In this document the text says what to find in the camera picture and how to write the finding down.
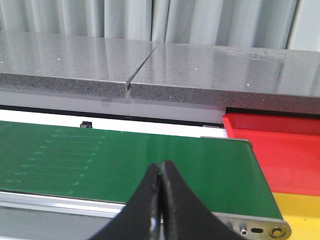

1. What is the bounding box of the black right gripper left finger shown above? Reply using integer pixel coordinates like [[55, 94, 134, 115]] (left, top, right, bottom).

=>
[[90, 163, 161, 240]]

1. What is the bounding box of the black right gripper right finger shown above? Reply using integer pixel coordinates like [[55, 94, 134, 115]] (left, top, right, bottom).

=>
[[161, 160, 243, 240]]

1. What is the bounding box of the green conveyor belt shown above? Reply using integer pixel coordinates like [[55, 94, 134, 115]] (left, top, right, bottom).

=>
[[0, 121, 282, 219]]

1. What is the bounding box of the yellow plastic tray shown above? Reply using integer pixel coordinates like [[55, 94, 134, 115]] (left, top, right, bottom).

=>
[[273, 192, 320, 240]]

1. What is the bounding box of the red plastic tray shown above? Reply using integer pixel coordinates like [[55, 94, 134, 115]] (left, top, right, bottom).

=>
[[222, 113, 320, 196]]

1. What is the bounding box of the grey granite slab right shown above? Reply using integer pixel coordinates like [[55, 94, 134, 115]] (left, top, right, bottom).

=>
[[130, 43, 320, 115]]

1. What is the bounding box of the grey granite slab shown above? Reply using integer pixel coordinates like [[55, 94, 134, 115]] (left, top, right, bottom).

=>
[[130, 43, 320, 115], [0, 31, 158, 98]]

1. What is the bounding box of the grey granite slab left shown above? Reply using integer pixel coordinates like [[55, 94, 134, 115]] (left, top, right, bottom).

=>
[[0, 31, 158, 98]]

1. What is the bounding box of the grey pleated curtain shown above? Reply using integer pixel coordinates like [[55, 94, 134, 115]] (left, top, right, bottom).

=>
[[0, 0, 320, 51]]

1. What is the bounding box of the black connector with cable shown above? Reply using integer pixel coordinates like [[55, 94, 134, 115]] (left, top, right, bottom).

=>
[[80, 121, 93, 129]]

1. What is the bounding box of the aluminium conveyor frame rail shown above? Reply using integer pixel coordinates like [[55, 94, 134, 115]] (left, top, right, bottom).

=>
[[0, 136, 292, 240]]

